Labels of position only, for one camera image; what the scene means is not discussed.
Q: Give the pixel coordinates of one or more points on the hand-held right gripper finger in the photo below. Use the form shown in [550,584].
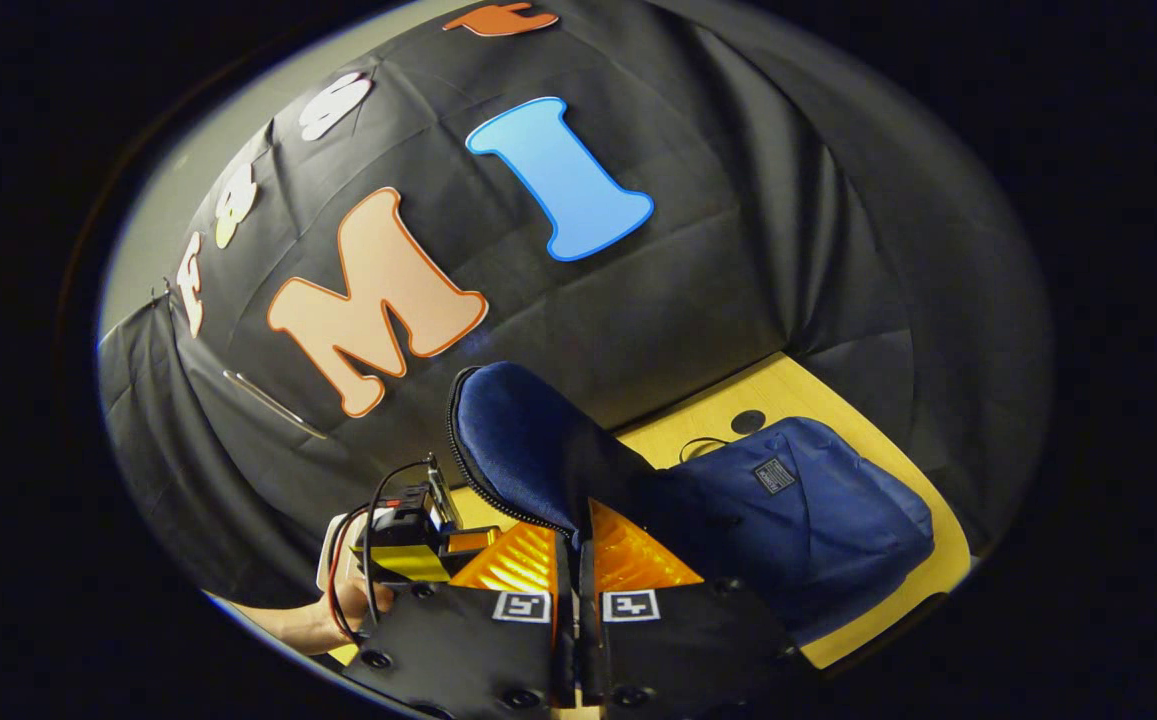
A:
[590,640]
[566,620]

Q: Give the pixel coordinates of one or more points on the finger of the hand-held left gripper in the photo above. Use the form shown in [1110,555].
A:
[473,541]

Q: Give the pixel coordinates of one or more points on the blue schoolbag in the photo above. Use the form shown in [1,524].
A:
[808,520]

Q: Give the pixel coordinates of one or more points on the black table grommet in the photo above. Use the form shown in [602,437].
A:
[748,422]

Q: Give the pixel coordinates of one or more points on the black backdrop cloth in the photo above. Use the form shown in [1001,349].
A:
[718,300]

